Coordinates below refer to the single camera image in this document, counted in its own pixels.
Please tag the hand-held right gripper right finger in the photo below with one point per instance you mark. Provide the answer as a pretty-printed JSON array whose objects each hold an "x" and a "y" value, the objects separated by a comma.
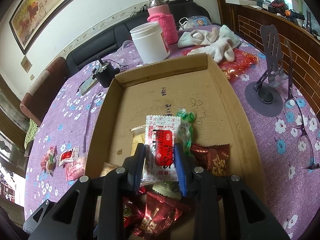
[{"x": 181, "y": 170}]

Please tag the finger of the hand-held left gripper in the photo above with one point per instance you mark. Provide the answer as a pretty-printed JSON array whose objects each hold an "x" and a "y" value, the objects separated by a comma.
[{"x": 35, "y": 217}]

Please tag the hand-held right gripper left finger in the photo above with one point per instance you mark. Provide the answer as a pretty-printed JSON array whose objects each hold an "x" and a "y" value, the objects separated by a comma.
[{"x": 138, "y": 170}]

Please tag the gold snack packet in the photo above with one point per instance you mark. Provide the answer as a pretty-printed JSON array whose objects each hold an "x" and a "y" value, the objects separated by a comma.
[{"x": 108, "y": 168}]

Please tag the beige snack packet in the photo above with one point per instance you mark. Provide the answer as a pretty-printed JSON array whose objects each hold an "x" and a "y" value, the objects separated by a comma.
[{"x": 137, "y": 140}]

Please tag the green edged clear snack packet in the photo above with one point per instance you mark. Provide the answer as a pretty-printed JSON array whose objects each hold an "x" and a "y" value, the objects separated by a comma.
[
  {"x": 186, "y": 135},
  {"x": 186, "y": 116}
]

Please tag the white red-print snack packet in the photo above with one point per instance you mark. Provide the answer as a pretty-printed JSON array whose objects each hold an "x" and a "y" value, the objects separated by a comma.
[{"x": 160, "y": 130}]

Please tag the cardboard box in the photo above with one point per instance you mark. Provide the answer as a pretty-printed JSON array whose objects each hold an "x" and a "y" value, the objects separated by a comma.
[{"x": 150, "y": 100}]

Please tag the pale green print snack packet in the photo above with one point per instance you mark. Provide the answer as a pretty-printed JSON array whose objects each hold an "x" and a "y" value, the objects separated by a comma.
[{"x": 167, "y": 188}]

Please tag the dark red snack packet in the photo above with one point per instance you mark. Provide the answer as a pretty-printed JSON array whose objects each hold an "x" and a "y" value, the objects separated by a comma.
[
  {"x": 160, "y": 215},
  {"x": 215, "y": 160}
]

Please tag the red packet with round logo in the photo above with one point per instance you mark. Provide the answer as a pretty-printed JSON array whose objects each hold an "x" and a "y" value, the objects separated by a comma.
[{"x": 131, "y": 212}]

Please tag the pink printed snack packet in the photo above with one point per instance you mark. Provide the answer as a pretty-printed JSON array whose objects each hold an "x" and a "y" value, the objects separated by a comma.
[{"x": 47, "y": 160}]

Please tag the plain pink snack packet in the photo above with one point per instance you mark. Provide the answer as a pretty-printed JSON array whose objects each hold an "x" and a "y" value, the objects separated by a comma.
[{"x": 75, "y": 170}]

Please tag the red and white snack packet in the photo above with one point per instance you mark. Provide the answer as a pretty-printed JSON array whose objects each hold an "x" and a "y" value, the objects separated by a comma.
[{"x": 67, "y": 156}]

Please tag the green patterned cloth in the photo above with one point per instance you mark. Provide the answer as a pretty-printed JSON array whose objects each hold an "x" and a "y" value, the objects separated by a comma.
[{"x": 31, "y": 135}]

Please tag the purple floral tablecloth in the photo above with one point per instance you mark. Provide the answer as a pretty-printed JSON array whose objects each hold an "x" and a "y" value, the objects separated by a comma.
[{"x": 262, "y": 150}]

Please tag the yellow green notebook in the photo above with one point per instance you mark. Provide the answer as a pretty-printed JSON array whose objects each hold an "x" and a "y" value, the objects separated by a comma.
[{"x": 87, "y": 86}]

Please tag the black cup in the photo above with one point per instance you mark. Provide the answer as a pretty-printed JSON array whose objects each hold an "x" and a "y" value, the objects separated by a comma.
[{"x": 107, "y": 75}]

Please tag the grey phone stand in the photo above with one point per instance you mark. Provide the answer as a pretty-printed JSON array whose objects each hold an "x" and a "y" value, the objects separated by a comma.
[{"x": 265, "y": 97}]

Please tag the clear plastic cup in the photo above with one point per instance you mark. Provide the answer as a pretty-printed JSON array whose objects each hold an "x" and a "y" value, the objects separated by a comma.
[{"x": 127, "y": 51}]

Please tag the red and gold plastic wrapping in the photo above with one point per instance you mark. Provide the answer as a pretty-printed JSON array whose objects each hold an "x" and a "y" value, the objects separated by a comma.
[{"x": 242, "y": 62}]

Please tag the brown armchair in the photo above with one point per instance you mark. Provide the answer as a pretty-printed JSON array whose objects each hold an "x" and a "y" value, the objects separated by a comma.
[{"x": 42, "y": 90}]

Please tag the white plastic jar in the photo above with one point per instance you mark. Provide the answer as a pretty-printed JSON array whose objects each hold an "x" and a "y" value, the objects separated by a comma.
[{"x": 150, "y": 45}]

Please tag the purple framed eyeglasses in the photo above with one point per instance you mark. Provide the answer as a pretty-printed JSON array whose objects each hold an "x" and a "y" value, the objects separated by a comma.
[{"x": 303, "y": 140}]

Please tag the white sock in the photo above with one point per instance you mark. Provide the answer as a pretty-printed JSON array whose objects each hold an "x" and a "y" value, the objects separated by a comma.
[
  {"x": 225, "y": 45},
  {"x": 190, "y": 38}
]

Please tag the black leather sofa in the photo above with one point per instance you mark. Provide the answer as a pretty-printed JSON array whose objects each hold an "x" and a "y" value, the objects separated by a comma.
[{"x": 105, "y": 37}]

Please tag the clear bag with blue label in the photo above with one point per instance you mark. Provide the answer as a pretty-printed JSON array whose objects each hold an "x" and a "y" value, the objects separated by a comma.
[{"x": 198, "y": 21}]

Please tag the small wall plaque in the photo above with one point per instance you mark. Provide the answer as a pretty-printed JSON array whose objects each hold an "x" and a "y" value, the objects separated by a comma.
[{"x": 26, "y": 63}]

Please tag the framed wall painting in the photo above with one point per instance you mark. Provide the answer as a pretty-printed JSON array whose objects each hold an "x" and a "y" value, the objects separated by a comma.
[{"x": 45, "y": 7}]

